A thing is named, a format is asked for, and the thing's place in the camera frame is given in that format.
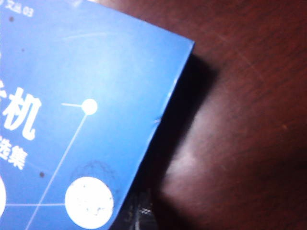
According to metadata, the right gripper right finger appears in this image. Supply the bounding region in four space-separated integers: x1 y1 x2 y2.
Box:
136 188 157 230

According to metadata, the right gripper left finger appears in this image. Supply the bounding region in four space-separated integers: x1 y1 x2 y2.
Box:
119 195 138 230

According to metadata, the blue paperback book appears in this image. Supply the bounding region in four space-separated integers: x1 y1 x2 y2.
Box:
0 0 195 230

